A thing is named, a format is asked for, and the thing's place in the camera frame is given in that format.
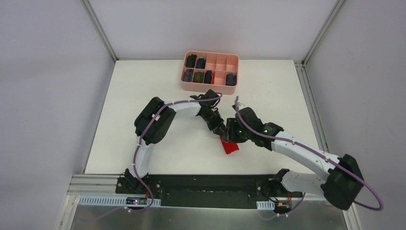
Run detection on red underwear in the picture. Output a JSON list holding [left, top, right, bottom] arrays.
[[219, 136, 239, 155]]

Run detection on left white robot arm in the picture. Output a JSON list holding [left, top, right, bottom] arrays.
[[124, 90, 226, 194]]

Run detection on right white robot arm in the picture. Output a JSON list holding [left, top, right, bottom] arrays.
[[223, 107, 363, 210]]

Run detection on blue orange rolled underwear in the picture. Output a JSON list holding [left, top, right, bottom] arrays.
[[203, 70, 215, 84]]

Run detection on dark blue rolled underwear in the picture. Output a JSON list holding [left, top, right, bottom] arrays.
[[225, 73, 237, 86]]

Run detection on olive green rolled underwear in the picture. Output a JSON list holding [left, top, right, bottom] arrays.
[[192, 71, 204, 83]]

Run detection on blue striped rolled underwear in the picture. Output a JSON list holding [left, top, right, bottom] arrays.
[[181, 69, 194, 82]]

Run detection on navy rolled underwear top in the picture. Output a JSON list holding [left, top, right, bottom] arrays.
[[195, 57, 206, 69]]

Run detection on black rolled underwear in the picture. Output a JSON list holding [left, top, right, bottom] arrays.
[[185, 54, 197, 68]]

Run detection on pink compartment organizer box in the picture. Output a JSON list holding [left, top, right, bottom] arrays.
[[180, 51, 239, 95]]

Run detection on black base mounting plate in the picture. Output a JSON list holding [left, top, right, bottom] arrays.
[[115, 173, 304, 209]]

